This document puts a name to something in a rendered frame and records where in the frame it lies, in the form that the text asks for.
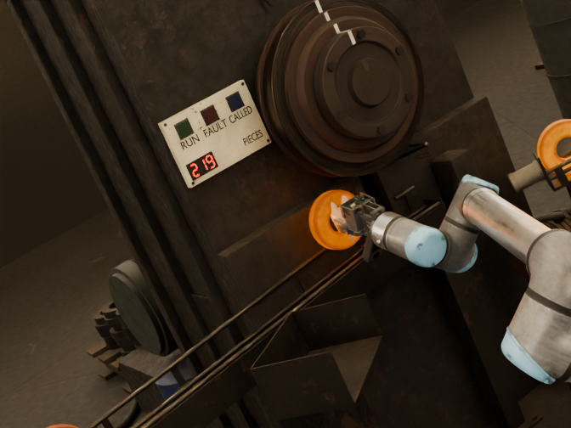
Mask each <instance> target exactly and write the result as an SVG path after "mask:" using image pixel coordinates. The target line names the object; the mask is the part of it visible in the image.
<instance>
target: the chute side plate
mask: <svg viewBox="0 0 571 428"><path fill-rule="evenodd" d="M444 217H445V212H444V208H443V207H442V206H439V207H437V208H436V209H434V210H433V211H431V212H429V213H428V214H426V215H425V216H424V217H422V218H420V219H419V220H417V222H418V223H420V224H423V225H426V226H429V227H432V228H436V229H439V228H440V226H441V224H442V221H443V220H444ZM408 262H410V261H408V260H406V259H404V258H403V257H400V256H397V255H395V254H393V253H392V252H390V251H386V250H384V249H382V253H381V255H379V257H377V258H376V259H374V260H372V261H370V262H367V261H366V260H365V259H364V260H363V261H361V262H360V263H359V264H357V265H356V266H355V267H353V268H352V269H351V270H349V271H348V272H347V273H345V274H344V275H343V276H342V277H341V278H339V279H338V280H337V281H336V282H335V283H333V284H332V285H331V286H329V287H328V288H327V289H326V290H324V291H323V292H321V293H320V294H319V295H318V296H316V297H315V298H314V299H313V300H312V301H310V302H309V303H308V304H307V305H305V306H304V307H303V308H301V309H304V308H307V307H314V306H318V305H321V304H325V303H328V302H332V301H338V300H342V299H346V298H349V297H353V296H359V295H363V294H366V295H369V294H370V293H371V292H372V291H373V290H374V289H376V288H377V287H378V286H379V285H381V284H382V283H383V282H384V281H386V280H387V279H388V278H390V277H391V276H392V275H393V274H395V273H396V272H397V271H398V270H399V269H400V268H401V267H403V266H404V265H406V264H407V263H408ZM279 327H280V326H279ZM279 327H277V328H276V329H275V330H273V331H272V332H271V333H270V334H268V335H267V336H266V337H264V338H263V339H262V340H260V341H259V342H258V343H257V344H256V345H255V346H253V347H252V348H251V349H250V350H248V351H247V352H245V353H244V354H243V355H242V356H240V357H239V358H238V359H236V360H235V361H234V362H233V363H232V364H230V365H229V366H228V367H227V368H226V369H224V370H223V371H222V372H220V373H219V374H217V375H216V376H215V377H214V378H212V379H211V380H210V381H208V382H207V383H206V384H205V385H204V386H203V387H201V388H200V389H199V390H198V391H196V392H195V393H194V394H192V395H191V396H190V397H188V398H187V399H186V400H184V401H183V402H182V403H180V404H179V405H178V406H177V407H176V408H175V409H174V410H172V411H171V412H170V413H168V414H167V415H166V416H164V417H163V418H162V419H161V420H159V421H158V422H157V423H155V424H154V425H153V426H151V427H150V428H204V427H206V426H207V425H208V424H209V423H211V422H212V421H213V420H214V419H216V418H217V417H218V416H219V415H220V414H221V413H223V412H224V411H225V410H226V409H227V408H229V407H230V406H231V405H233V404H234V403H235V402H237V401H238V400H239V399H240V398H241V397H243V396H244V395H245V394H247V393H248V392H249V391H250V390H251V389H252V388H253V387H255V386H256V385H257V383H256V381H255V380H254V377H253V375H252V372H251V371H250V368H251V367H252V365H253V364H254V363H255V362H256V360H257V358H258V357H259V356H260V354H261V353H262V351H263V350H264V348H265V347H266V346H267V345H268V343H269V342H270V340H271V339H272V338H273V336H274V334H275V333H276V331H277V330H278V329H279Z"/></svg>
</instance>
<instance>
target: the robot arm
mask: <svg viewBox="0 0 571 428"><path fill-rule="evenodd" d="M498 193H499V188H498V187H497V186H496V185H493V184H492V183H488V182H486V181H484V180H482V179H479V178H477V177H473V176H471V175H465V176H464V177H463V178H462V180H461V182H460V183H459V187H458V189H457V191H456V193H455V196H454V198H453V200H452V202H451V204H450V206H449V209H448V211H447V213H446V215H445V217H444V220H443V221H442V224H441V226H440V228H439V229H436V228H432V227H429V226H426V225H423V224H420V223H418V222H415V221H413V220H410V219H409V218H406V217H403V216H400V215H399V214H397V213H394V212H392V211H387V212H386V211H385V207H383V206H379V205H378V204H376V203H375V199H374V197H371V196H369V195H367V194H363V193H361V192H360V196H359V195H356V196H354V197H353V198H352V199H350V200H348V198H347V197H346V196H344V195H343V196H342V204H341V205H339V206H340V207H338V208H337V206H336V204H335V203H334V202H331V219H332V221H333V222H334V224H335V226H336V228H337V230H338V231H340V232H341V233H344V234H347V235H350V234H351V235H353V236H362V235H364V236H366V235H367V239H366V242H365V248H364V252H363V256H362V257H363V258H364V259H365V260H366V261H367V262H370V261H372V260H374V259H376V258H377V257H379V255H381V253H382V249H384V250H386V251H390V252H392V253H393V254H395V255H397V256H400V257H403V258H404V259H406V260H408V261H410V262H412V263H414V264H415V265H417V266H420V267H425V268H429V267H433V268H439V269H443V270H444V271H446V272H449V273H463V272H465V271H466V270H468V269H469V268H470V267H471V266H472V265H473V264H474V262H475V261H476V259H477V255H478V248H477V246H476V244H475V241H476V239H477V237H478V234H479V232H480V230H482V231H484V232H485V233H486V234H487V235H488V236H489V237H491V238H492V239H494V240H495V241H496V242H497V243H499V244H500V245H502V246H503V247H504V248H506V249H507V250H508V251H510V252H511V253H512V254H513V255H514V256H516V257H517V258H518V259H519V260H521V261H522V262H524V263H525V264H526V268H527V270H528V273H529V276H530V281H529V286H528V288H527V290H526V291H525V293H524V295H523V298H522V300H521V302H520V304H519V306H518V308H517V311H516V312H515V314H514V316H513V318H512V321H511V323H510V325H509V326H507V328H506V334H505V336H504V339H503V341H502V343H501V350H502V352H503V354H504V355H505V356H506V358H507V359H508V360H509V361H511V362H512V363H513V364H514V365H516V366H517V367H518V368H519V369H521V370H522V371H523V372H525V373H526V374H528V375H530V376H532V377H533V378H535V379H537V380H539V381H541V382H544V383H546V384H552V383H553V382H554V381H555V380H556V378H558V379H559V380H562V381H565V382H570V383H571V233H570V232H569V231H567V230H563V229H550V228H548V227H547V226H545V225H544V224H542V223H541V222H539V221H537V220H535V219H534V218H532V217H531V216H530V215H528V214H526V213H525V212H523V211H521V210H520V209H518V208H516V207H515V206H514V205H512V204H511V203H509V202H507V201H506V200H504V199H502V198H501V197H500V196H499V195H498ZM365 196H366V197H369V198H370V199H369V200H368V199H366V198H365Z"/></svg>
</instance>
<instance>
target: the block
mask: <svg viewBox="0 0 571 428"><path fill-rule="evenodd" d="M431 165H432V168H433V170H434V172H435V175H436V177H437V180H438V183H439V185H440V188H441V189H442V192H443V194H444V198H445V199H446V202H447V204H448V207H449V206H450V204H451V202H452V200H453V198H454V196H455V193H456V191H457V189H458V187H459V183H460V182H461V180H462V178H463V177H464V176H465V175H471V176H473V177H477V178H479V179H481V177H480V174H479V172H478V169H477V166H476V164H475V161H474V159H473V157H472V153H471V151H470V150H469V149H456V150H447V151H446V152H444V153H442V154H441V155H440V156H438V157H437V158H435V159H433V160H432V162H431Z"/></svg>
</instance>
